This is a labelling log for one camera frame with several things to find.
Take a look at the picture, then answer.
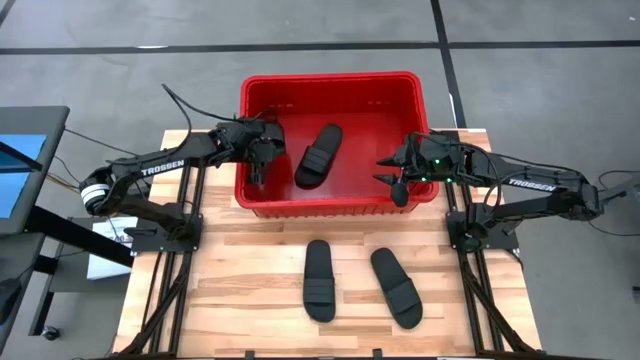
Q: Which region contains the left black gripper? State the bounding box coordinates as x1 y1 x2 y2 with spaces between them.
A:
232 118 287 187

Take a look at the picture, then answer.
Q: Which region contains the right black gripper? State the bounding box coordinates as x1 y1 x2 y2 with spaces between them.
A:
372 134 474 209

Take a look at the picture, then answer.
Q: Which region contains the black rubber slide sandal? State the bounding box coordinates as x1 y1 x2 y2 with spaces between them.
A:
293 123 345 191
302 239 337 324
369 246 425 331

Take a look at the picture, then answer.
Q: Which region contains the red plastic bin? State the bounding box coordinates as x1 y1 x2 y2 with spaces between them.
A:
233 70 440 220

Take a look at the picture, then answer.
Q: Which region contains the white box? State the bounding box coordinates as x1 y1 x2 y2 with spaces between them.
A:
86 215 140 281

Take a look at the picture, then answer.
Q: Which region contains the black monitor stand bar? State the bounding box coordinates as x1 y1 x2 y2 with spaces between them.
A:
23 204 135 269

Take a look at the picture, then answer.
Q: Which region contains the grey monitor with blue screen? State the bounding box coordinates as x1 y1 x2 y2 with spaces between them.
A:
0 104 71 237

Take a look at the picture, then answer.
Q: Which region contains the grey desk panel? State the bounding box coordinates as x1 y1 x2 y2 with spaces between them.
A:
0 232 49 351

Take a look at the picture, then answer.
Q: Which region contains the black stand leg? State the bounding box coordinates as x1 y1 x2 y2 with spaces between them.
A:
28 254 57 337

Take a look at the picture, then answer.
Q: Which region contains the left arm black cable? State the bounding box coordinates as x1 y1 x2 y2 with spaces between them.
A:
160 83 261 154

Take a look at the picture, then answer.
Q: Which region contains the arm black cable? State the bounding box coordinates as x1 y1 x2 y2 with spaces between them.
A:
160 83 261 154
462 142 505 214

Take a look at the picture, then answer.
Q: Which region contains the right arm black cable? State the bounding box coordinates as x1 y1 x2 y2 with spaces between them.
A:
462 142 505 214

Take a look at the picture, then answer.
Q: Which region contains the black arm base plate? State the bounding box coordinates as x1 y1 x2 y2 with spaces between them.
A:
446 209 520 251
130 214 204 254

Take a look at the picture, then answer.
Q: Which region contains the black floor cable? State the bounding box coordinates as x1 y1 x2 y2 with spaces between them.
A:
47 127 151 211
587 169 640 237

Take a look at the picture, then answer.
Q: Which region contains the yellow floor cable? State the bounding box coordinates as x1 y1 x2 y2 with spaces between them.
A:
47 172 84 194

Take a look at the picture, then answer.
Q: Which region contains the black table edge rail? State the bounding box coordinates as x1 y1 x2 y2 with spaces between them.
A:
112 353 546 360

